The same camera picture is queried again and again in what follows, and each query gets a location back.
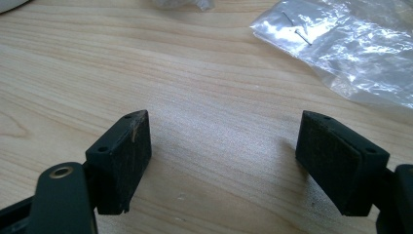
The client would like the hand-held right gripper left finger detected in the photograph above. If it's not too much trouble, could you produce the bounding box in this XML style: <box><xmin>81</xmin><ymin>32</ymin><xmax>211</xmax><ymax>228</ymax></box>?
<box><xmin>85</xmin><ymin>109</ymin><xmax>153</xmax><ymax>215</ymax></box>

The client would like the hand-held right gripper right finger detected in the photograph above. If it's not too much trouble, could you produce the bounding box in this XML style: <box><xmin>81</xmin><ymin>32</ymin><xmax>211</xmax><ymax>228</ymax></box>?
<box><xmin>294</xmin><ymin>109</ymin><xmax>391</xmax><ymax>217</ymax></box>

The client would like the white pedal trash bin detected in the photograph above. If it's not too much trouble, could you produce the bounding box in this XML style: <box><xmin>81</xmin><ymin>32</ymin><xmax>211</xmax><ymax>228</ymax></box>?
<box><xmin>0</xmin><ymin>0</ymin><xmax>32</xmax><ymax>15</ymax></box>

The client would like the crumpled clear plastic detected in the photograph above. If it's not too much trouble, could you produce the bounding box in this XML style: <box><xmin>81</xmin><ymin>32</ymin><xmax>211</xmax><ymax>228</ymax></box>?
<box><xmin>151</xmin><ymin>0</ymin><xmax>216</xmax><ymax>12</ymax></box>

